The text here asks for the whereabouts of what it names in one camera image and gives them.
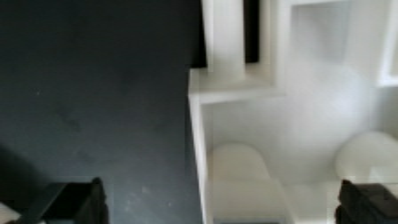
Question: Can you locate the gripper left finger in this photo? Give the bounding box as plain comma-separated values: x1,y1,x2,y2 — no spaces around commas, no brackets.
12,178,108,224

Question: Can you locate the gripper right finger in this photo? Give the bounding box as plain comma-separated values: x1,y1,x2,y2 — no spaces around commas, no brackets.
334,180,398,224

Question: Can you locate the white chair leg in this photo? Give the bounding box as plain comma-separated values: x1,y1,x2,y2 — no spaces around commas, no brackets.
210,143,291,224
334,132,398,184

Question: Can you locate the white chair seat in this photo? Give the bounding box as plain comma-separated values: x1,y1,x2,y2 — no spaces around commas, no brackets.
188,0,398,224

